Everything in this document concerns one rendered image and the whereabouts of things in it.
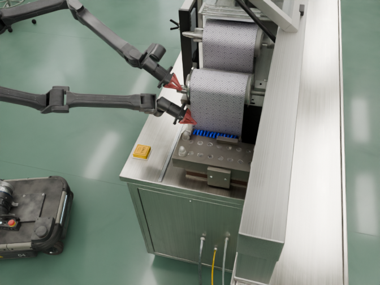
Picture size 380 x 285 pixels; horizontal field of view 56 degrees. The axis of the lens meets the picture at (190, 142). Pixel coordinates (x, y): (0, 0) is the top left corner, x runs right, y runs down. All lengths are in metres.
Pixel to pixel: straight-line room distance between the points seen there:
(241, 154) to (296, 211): 0.68
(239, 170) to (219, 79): 0.39
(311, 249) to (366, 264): 1.73
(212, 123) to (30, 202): 1.46
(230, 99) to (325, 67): 0.39
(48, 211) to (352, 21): 3.89
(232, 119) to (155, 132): 0.47
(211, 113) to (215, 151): 0.17
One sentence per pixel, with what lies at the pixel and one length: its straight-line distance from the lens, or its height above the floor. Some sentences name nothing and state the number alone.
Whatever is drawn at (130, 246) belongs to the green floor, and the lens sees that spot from 2.54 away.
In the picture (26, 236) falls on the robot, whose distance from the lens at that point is 2.52.
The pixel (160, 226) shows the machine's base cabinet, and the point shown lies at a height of 0.49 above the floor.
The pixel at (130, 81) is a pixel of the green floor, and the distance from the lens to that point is 3.73.
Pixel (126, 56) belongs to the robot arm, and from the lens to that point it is 1.59.
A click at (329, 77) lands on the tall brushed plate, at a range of 1.36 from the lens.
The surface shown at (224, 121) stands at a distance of 1.61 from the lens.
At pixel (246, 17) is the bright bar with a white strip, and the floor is 1.45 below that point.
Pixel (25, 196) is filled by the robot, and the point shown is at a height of 0.26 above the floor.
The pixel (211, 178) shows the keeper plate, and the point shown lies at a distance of 1.59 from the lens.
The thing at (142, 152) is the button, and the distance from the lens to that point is 1.76.
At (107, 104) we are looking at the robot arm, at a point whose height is 1.23.
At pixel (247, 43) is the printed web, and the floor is 1.36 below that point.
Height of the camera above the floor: 2.23
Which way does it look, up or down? 47 degrees down
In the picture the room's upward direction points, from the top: 4 degrees counter-clockwise
